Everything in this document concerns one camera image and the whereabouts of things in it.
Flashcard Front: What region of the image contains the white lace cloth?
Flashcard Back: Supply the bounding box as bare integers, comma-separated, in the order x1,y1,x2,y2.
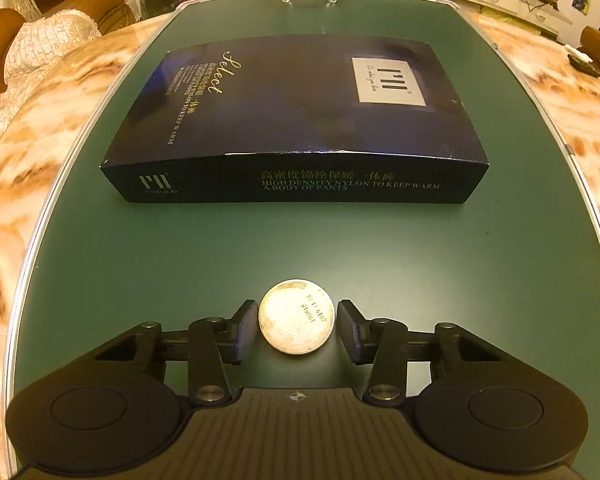
0,11,102,147

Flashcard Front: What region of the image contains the black remote control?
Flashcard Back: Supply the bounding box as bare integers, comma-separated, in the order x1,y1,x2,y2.
564,45,599,77

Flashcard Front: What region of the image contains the round silver tin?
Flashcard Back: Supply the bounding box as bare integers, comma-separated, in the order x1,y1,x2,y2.
258,279,337,356

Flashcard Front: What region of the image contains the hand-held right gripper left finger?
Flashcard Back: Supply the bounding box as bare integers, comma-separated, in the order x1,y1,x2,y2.
94,299,260,408

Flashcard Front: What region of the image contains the dark blue cardboard box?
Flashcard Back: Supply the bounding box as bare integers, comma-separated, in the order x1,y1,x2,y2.
100,36,490,206

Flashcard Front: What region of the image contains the green table mat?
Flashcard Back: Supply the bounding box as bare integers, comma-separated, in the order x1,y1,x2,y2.
2,0,600,480

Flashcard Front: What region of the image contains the marble desktop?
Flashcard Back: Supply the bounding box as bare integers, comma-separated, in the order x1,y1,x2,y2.
0,6,600,480

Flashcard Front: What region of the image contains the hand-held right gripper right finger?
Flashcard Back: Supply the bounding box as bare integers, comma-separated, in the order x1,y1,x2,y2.
336,299,505,407

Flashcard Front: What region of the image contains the brown leather sofa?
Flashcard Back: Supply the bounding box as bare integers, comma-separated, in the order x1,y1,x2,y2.
0,0,137,111

